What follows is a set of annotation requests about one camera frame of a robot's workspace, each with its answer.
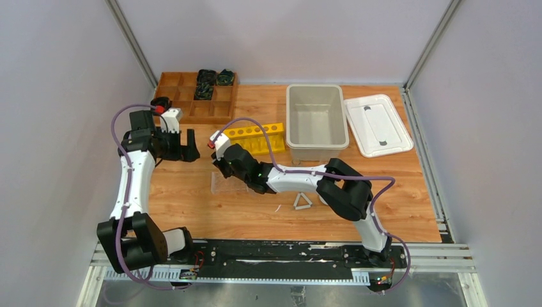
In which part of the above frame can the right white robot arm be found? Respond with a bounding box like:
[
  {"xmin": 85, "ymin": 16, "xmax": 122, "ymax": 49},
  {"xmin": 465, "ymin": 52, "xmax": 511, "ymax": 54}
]
[{"xmin": 211, "ymin": 144, "xmax": 392, "ymax": 267}]

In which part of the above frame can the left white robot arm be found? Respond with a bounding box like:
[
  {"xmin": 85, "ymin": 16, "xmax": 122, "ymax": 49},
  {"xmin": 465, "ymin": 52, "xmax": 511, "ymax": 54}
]
[{"xmin": 97, "ymin": 107, "xmax": 200, "ymax": 273}]

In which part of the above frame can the clear plastic tube rack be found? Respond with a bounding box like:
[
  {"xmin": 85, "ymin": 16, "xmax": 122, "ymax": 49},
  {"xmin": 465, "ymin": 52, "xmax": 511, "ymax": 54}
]
[{"xmin": 210, "ymin": 171, "xmax": 249, "ymax": 194}]

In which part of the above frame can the yellow test tube rack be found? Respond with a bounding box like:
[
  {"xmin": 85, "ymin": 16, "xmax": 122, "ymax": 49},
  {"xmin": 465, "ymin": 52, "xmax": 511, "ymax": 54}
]
[{"xmin": 224, "ymin": 123, "xmax": 286, "ymax": 155}]

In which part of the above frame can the wooden compartment tray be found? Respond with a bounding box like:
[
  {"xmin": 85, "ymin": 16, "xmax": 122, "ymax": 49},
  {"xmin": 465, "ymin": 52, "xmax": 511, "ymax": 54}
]
[{"xmin": 155, "ymin": 72, "xmax": 238, "ymax": 125}]

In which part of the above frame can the white clay triangle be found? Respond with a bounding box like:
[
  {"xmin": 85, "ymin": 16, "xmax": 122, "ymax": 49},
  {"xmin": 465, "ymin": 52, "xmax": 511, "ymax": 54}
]
[{"xmin": 293, "ymin": 192, "xmax": 313, "ymax": 210}]

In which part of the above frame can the grey plastic bin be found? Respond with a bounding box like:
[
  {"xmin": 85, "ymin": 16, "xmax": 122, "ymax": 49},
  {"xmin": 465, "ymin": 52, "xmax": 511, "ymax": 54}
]
[{"xmin": 286, "ymin": 84, "xmax": 350, "ymax": 161}]

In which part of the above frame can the white plastic bin lid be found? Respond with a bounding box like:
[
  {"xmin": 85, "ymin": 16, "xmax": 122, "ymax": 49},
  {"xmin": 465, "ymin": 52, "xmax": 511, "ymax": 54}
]
[{"xmin": 344, "ymin": 94, "xmax": 414, "ymax": 158}]

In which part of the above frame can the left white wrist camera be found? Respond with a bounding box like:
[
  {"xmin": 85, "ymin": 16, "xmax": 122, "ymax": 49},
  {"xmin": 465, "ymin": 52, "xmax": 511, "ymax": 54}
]
[{"xmin": 159, "ymin": 107, "xmax": 183, "ymax": 134}]

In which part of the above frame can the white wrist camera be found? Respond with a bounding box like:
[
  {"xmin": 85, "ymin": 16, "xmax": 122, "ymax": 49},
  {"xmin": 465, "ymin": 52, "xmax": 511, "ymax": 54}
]
[
  {"xmin": 159, "ymin": 107, "xmax": 183, "ymax": 134},
  {"xmin": 209, "ymin": 130, "xmax": 231, "ymax": 160}
]

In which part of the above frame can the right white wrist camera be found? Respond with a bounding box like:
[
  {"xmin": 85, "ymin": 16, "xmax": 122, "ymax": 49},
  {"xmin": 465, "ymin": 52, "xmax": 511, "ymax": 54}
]
[{"xmin": 209, "ymin": 130, "xmax": 231, "ymax": 160}]

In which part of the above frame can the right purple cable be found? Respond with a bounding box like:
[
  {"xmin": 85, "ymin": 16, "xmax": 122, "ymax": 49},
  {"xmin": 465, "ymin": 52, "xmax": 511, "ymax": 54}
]
[{"xmin": 207, "ymin": 117, "xmax": 412, "ymax": 295}]

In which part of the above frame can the black cable bundle outside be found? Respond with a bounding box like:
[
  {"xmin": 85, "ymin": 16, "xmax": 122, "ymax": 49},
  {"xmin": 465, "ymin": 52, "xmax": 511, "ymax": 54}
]
[{"xmin": 150, "ymin": 97, "xmax": 173, "ymax": 112}]

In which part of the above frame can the black cable bundle lower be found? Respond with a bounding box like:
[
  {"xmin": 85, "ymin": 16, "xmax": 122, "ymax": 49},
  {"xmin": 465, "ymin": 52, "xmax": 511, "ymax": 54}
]
[{"xmin": 194, "ymin": 83, "xmax": 215, "ymax": 101}]

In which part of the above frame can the black cable bundle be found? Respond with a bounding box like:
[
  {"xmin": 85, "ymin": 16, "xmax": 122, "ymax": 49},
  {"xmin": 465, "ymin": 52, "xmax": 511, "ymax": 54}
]
[
  {"xmin": 216, "ymin": 68, "xmax": 236, "ymax": 86},
  {"xmin": 194, "ymin": 83, "xmax": 215, "ymax": 101},
  {"xmin": 196, "ymin": 68, "xmax": 218, "ymax": 84}
]

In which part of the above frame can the black cable bundle left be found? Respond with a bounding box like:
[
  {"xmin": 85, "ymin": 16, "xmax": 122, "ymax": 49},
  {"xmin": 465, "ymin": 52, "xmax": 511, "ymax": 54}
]
[{"xmin": 196, "ymin": 68, "xmax": 218, "ymax": 84}]

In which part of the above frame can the black cable bundle right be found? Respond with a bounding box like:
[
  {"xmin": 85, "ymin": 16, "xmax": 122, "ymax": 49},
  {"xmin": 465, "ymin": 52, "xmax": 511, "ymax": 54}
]
[{"xmin": 216, "ymin": 68, "xmax": 236, "ymax": 86}]

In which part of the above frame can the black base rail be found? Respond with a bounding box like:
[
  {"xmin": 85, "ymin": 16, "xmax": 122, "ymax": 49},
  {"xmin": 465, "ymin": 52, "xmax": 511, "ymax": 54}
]
[{"xmin": 154, "ymin": 239, "xmax": 408, "ymax": 292}]

